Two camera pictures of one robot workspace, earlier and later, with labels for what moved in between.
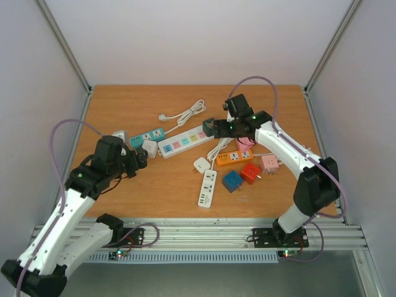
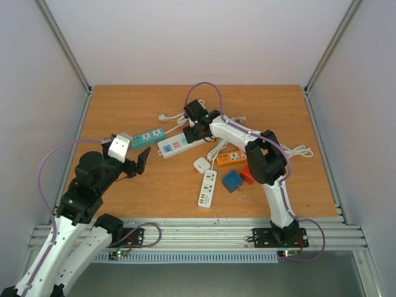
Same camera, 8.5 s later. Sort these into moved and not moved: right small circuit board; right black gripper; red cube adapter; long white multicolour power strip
Moved: right black gripper
Not moved: right small circuit board; long white multicolour power strip; red cube adapter
